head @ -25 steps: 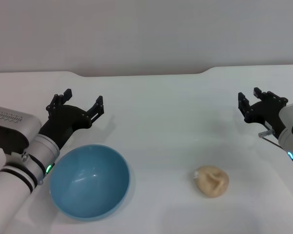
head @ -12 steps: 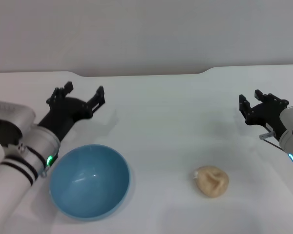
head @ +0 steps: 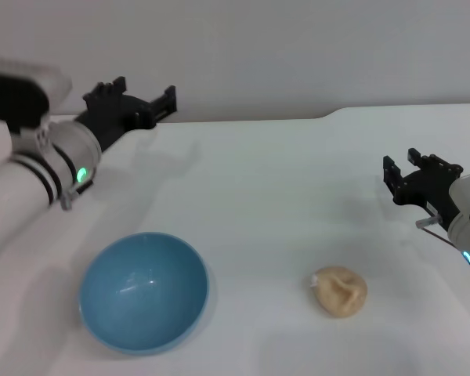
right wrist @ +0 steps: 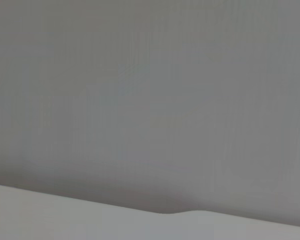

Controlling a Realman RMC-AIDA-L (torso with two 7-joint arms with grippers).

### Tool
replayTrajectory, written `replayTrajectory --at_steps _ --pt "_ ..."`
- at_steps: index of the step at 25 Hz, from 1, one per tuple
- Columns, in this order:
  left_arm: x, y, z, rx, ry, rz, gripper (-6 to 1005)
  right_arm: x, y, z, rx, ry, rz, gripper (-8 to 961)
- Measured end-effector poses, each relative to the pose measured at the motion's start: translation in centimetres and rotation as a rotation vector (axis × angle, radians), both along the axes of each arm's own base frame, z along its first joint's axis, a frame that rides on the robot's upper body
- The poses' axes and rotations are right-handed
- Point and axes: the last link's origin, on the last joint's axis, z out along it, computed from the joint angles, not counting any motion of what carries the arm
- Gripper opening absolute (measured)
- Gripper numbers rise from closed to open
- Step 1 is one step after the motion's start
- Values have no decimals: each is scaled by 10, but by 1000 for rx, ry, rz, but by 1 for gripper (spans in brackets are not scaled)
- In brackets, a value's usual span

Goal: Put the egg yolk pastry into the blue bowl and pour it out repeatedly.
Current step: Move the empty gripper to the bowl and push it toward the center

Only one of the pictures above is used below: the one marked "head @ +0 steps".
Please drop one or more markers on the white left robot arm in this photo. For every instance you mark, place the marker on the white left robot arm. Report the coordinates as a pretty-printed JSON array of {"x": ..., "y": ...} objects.
[{"x": 23, "y": 188}]

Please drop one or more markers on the blue ceramic bowl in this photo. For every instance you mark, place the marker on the blue ceramic bowl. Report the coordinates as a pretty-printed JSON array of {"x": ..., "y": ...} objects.
[{"x": 141, "y": 297}]

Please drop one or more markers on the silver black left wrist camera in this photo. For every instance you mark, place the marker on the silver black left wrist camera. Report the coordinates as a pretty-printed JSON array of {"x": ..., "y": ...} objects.
[{"x": 19, "y": 90}]

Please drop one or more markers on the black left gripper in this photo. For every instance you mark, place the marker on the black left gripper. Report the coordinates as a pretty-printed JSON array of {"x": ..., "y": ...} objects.
[{"x": 113, "y": 117}]

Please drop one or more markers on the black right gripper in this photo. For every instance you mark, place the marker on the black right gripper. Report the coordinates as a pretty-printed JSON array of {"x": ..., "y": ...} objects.
[{"x": 427, "y": 188}]

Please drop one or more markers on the beige egg yolk pastry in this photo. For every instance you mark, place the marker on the beige egg yolk pastry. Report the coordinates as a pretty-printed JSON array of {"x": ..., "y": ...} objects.
[{"x": 338, "y": 291}]

